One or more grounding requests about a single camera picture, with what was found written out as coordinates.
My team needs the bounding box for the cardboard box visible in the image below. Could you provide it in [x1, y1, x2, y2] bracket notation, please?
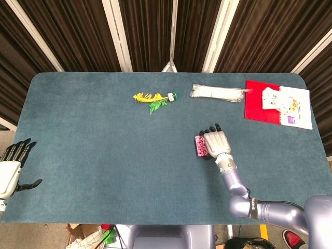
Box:
[65, 223, 104, 249]

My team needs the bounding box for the green plastic object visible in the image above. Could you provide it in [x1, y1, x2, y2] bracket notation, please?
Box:
[101, 229, 118, 245]

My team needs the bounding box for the yellow green feather shuttlecock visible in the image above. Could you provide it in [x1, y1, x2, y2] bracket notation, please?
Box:
[133, 91, 179, 116]

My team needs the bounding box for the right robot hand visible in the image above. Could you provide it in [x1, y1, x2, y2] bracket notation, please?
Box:
[199, 123, 232, 160]

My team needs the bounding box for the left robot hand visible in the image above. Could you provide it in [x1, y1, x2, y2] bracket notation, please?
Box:
[0, 138, 43, 200]

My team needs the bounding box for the pink patterned card stack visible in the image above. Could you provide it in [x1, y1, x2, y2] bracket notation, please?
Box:
[195, 135, 210, 158]

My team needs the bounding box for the thin white frame post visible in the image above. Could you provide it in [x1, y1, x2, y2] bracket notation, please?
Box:
[161, 0, 179, 73]

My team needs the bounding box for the red notebook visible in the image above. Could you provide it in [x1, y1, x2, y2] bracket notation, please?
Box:
[244, 79, 284, 126]

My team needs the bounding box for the dark brown curtain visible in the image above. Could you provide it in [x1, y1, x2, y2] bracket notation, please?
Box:
[0, 0, 332, 157]

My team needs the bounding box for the red black shoe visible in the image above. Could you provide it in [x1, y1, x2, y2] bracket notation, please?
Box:
[282, 229, 307, 249]

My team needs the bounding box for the blue felt table cover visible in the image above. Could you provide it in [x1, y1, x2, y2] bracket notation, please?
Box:
[0, 72, 332, 225]

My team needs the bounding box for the grey robot torso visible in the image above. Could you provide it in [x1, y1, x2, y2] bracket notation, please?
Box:
[128, 224, 216, 249]

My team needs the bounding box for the white straws bundle in plastic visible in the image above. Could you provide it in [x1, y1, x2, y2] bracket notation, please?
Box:
[189, 84, 254, 103]

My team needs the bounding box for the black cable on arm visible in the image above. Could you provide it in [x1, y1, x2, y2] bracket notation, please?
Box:
[245, 190, 306, 210]

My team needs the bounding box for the white printed booklet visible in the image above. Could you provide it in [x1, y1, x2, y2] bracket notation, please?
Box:
[278, 85, 314, 130]

